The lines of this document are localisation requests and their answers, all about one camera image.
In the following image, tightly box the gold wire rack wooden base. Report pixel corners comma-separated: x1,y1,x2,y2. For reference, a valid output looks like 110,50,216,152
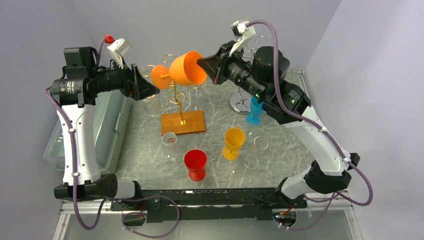
141,54,206,136

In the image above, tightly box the red plastic wine glass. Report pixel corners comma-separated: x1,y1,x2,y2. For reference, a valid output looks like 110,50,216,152
183,149,208,182

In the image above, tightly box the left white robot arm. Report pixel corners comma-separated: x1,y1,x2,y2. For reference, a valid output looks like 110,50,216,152
47,46,159,210

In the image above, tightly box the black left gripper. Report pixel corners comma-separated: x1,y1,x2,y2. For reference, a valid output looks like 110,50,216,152
88,56,160,101

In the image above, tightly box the clear plastic storage bin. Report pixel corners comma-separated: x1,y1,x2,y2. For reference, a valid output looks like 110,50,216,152
43,90,132,175

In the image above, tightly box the chrome wire glass rack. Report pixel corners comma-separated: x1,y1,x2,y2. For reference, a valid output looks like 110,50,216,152
228,35,268,116

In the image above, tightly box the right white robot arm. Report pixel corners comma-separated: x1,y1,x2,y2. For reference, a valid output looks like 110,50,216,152
197,41,359,208

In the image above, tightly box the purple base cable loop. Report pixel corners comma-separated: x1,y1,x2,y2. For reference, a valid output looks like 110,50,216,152
121,196,181,239

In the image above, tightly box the blue plastic wine glass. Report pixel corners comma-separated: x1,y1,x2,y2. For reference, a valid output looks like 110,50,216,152
245,96,265,126

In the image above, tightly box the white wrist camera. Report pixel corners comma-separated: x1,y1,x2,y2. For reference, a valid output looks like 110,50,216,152
104,35,132,69
229,18,256,57

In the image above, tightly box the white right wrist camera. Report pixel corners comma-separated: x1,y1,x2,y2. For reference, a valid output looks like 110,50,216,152
229,18,256,57

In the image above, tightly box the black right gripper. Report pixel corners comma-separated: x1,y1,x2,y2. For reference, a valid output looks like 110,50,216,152
197,40,267,100

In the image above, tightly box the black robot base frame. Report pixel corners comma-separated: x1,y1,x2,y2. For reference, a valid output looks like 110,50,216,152
110,187,308,223

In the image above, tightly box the orange plastic wine glass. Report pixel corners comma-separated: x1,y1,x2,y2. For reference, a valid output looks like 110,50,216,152
150,51,207,90

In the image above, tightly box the yellow plastic wine glass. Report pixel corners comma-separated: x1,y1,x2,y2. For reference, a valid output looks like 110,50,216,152
222,127,246,161

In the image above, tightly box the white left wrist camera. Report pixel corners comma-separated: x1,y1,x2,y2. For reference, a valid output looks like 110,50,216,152
104,35,132,69

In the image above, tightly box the clear wine glass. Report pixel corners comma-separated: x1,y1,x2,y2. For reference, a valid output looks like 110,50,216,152
141,94,163,117
161,132,181,164
244,136,269,169

